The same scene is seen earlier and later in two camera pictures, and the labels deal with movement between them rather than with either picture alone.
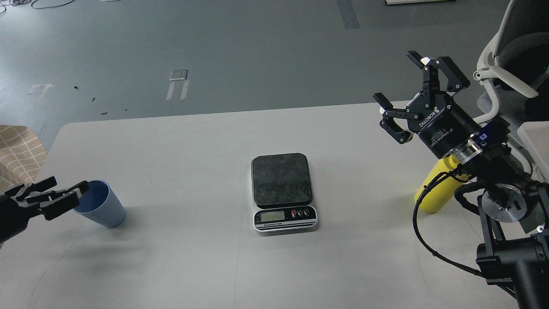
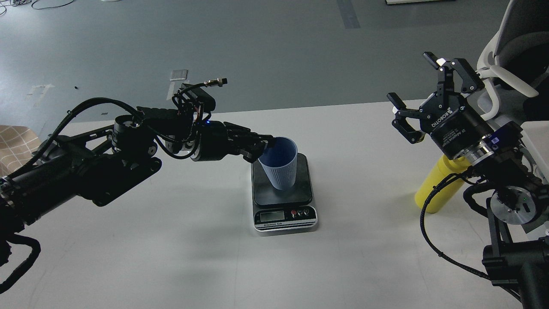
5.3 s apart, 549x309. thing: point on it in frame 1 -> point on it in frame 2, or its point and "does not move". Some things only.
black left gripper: [15, 215] -> [213, 144]
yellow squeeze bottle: [438, 195] does not move
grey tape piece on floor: [179, 74] does not move
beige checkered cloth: [22, 156] does not move
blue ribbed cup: [100, 204] -> [279, 162]
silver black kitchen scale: [282, 194] does not move
